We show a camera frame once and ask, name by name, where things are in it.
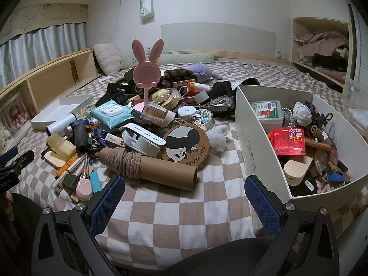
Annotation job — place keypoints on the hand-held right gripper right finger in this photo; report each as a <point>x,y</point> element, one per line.
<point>263,204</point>

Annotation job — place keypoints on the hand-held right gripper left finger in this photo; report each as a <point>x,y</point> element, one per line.
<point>107,204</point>

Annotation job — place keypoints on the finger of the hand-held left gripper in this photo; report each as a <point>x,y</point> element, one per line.
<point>21,161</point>
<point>7,154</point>

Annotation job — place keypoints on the blue lighter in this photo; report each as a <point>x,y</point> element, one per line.
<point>95,181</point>

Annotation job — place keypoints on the pink bottle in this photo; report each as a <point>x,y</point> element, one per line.
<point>84,190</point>

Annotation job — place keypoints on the white cardboard box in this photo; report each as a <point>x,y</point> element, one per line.
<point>250,149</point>

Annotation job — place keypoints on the beige wooden block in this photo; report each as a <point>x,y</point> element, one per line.
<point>54,159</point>

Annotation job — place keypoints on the framed picture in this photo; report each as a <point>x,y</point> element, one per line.
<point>14,115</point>

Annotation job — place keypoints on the makeup brush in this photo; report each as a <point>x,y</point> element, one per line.
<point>85,168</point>

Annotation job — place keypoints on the gold foil packet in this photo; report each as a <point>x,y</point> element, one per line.
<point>61,146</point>

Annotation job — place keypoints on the dark green small box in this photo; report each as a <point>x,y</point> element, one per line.
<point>70,181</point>

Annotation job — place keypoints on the white ruler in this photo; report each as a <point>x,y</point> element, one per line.
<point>70,175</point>

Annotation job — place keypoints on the orange utility knife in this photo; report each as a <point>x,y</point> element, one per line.
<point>69,165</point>

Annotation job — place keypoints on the white thermos bottle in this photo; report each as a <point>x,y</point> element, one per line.
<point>59,125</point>

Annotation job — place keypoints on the black cylinder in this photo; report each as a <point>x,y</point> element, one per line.
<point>81,139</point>

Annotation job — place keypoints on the small beige box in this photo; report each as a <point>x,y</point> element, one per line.
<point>113,140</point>

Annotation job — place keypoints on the white shallow tray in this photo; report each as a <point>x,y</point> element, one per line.
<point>61,109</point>

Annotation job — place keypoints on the cardboard tube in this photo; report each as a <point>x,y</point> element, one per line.
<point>166,174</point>

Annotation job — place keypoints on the red glove packet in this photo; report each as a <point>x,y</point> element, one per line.
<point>287,142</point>

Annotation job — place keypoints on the blue bottle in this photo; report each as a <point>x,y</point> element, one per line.
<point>79,123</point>

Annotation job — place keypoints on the white plush toy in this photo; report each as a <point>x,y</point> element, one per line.
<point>217,138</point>

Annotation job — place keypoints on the wooden stick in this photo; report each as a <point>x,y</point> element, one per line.
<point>317,144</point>

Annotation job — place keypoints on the rubber band bunch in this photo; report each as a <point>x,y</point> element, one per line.
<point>85,109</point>

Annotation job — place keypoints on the green white plastic box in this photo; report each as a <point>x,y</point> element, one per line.
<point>266,115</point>

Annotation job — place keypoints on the teal wet wipes pack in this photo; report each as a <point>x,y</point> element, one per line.
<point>110,113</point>

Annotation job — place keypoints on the wooden bedside shelf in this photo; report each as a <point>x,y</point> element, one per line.
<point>51,72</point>

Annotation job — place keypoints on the panda print cork coaster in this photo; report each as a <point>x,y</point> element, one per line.
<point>184,145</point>

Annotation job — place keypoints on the white crumpled ball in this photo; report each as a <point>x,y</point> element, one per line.
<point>302,112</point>

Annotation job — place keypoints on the clear box wooden sticks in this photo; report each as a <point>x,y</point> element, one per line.
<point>156,115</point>

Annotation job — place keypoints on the glossy black box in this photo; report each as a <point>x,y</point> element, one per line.
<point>106,99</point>

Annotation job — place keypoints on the floral fabric scrunchie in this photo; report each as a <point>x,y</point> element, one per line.
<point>201,119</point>

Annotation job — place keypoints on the dark yarn bundle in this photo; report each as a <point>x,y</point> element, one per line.
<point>319,115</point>

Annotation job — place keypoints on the clear plastic bag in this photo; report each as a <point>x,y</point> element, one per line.
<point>217,105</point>

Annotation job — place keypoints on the grey curtain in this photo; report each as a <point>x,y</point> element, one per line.
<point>43,49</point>

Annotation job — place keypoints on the black flat box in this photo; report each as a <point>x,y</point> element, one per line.
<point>116,88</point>

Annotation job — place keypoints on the white round jar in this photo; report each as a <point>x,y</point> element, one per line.
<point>187,112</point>

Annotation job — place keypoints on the gold round tin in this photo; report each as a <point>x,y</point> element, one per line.
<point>164,97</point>

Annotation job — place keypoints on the black cloth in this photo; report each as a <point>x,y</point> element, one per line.
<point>224,89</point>

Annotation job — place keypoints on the black cap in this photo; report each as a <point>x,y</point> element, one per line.
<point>252,82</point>

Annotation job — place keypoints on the grey tape roll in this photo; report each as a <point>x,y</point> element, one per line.
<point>202,96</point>

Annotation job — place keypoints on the large black box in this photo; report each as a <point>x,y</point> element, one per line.
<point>130,77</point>

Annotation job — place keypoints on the white fluffy pillow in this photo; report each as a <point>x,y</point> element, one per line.
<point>107,57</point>

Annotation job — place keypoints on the orange white tube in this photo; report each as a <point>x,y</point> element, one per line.
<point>198,85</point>

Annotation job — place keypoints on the pink rabbit-ear mirror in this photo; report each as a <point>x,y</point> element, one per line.
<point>146,72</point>

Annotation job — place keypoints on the beige curtain valance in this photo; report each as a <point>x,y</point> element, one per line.
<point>43,15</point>

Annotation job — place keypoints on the brown fur item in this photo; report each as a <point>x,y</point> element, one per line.
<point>178,76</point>

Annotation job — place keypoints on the purple plush toy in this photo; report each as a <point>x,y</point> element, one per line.
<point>201,70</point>

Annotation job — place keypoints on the dark clothes pile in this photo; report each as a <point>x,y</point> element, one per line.
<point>330,60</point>

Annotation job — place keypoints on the wooden wardrobe shelf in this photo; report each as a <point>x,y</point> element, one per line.
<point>296,43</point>

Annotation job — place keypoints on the green long pillow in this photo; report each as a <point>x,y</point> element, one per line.
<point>184,58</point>

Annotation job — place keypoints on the white headboard panel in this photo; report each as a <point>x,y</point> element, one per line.
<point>218,38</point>

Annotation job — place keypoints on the pink clothes pile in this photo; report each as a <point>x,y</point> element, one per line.
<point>319,41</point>

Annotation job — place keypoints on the white sliding door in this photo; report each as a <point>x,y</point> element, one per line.
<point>360,49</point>

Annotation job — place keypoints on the white hanging bag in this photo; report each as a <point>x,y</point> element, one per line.
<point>146,4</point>

